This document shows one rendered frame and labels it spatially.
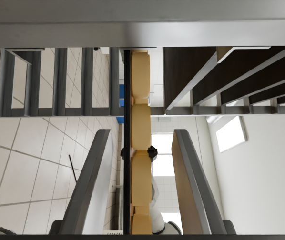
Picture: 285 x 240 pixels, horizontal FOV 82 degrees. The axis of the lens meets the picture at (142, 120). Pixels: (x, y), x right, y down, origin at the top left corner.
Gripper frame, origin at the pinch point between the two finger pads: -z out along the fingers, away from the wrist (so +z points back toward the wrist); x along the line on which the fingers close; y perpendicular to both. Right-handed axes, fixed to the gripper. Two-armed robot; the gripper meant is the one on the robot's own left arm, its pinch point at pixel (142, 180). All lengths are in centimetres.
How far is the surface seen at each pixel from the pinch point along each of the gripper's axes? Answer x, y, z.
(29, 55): -10.6, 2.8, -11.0
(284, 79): 25.4, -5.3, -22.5
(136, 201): -0.6, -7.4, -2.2
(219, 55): 7.1, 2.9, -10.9
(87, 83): -19, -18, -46
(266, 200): 223, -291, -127
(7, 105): -45, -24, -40
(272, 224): 223, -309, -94
